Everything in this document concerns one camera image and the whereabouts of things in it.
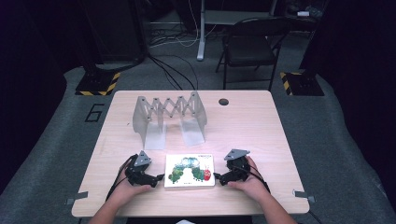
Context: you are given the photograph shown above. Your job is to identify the white floor cable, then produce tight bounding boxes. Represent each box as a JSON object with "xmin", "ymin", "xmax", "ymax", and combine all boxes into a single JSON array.
[{"xmin": 148, "ymin": 0, "xmax": 219, "ymax": 49}]

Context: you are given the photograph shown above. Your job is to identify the black floor cables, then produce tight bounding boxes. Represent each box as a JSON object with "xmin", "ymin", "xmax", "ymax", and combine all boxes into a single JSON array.
[{"xmin": 147, "ymin": 53, "xmax": 200, "ymax": 91}]

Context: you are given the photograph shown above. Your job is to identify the person's left hand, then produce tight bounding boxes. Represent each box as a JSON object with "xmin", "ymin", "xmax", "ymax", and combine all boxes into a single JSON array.
[{"xmin": 112, "ymin": 176, "xmax": 153, "ymax": 204}]

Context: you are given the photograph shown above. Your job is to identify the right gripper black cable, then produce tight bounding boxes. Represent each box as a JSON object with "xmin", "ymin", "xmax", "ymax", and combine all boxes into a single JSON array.
[{"xmin": 232, "ymin": 163, "xmax": 272, "ymax": 194}]

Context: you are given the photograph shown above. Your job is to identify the grey tape strip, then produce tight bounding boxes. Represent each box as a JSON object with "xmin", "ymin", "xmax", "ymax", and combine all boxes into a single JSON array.
[
  {"xmin": 64, "ymin": 190, "xmax": 90, "ymax": 206},
  {"xmin": 292, "ymin": 189, "xmax": 317, "ymax": 203}
]

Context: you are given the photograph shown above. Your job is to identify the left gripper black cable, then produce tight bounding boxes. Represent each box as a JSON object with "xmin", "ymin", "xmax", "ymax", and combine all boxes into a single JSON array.
[{"xmin": 105, "ymin": 153, "xmax": 138, "ymax": 202}]

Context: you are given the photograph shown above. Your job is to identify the black stand with striped base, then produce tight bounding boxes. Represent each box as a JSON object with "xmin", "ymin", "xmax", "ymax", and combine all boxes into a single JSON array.
[
  {"xmin": 75, "ymin": 0, "xmax": 121, "ymax": 97},
  {"xmin": 279, "ymin": 0, "xmax": 325, "ymax": 97}
]

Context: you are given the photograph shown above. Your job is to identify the person's right hand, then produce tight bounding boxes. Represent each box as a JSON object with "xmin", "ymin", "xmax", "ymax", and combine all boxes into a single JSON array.
[{"xmin": 227, "ymin": 155, "xmax": 269, "ymax": 203}]

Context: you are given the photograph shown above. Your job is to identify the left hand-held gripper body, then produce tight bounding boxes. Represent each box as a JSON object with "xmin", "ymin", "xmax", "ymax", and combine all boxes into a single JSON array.
[{"xmin": 124, "ymin": 150, "xmax": 157, "ymax": 188}]

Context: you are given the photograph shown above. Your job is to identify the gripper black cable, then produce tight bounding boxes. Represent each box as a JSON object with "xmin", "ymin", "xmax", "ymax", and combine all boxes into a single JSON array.
[
  {"xmin": 232, "ymin": 163, "xmax": 272, "ymax": 194},
  {"xmin": 105, "ymin": 153, "xmax": 138, "ymax": 202}
]

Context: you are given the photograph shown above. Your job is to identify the white picture book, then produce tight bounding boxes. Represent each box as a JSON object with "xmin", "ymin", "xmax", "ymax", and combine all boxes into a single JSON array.
[{"xmin": 163, "ymin": 153, "xmax": 217, "ymax": 189}]

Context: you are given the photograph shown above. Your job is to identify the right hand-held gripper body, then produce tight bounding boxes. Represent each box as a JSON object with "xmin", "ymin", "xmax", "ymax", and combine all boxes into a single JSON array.
[{"xmin": 223, "ymin": 148, "xmax": 252, "ymax": 185}]

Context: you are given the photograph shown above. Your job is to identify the black cabinet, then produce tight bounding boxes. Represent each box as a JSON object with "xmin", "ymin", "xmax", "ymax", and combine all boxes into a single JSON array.
[{"xmin": 81, "ymin": 0, "xmax": 148, "ymax": 64}]

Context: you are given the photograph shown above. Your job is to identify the white-legged desk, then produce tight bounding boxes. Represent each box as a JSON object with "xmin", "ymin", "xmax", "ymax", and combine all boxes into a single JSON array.
[{"xmin": 196, "ymin": 0, "xmax": 278, "ymax": 62}]

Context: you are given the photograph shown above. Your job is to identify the translucent expandable book stand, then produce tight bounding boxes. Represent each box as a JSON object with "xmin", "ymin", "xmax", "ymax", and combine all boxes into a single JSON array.
[{"xmin": 133, "ymin": 91, "xmax": 208, "ymax": 150}]

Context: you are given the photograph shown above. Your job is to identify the black folding chair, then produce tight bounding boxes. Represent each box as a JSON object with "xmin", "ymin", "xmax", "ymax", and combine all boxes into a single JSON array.
[{"xmin": 215, "ymin": 16, "xmax": 293, "ymax": 92}]

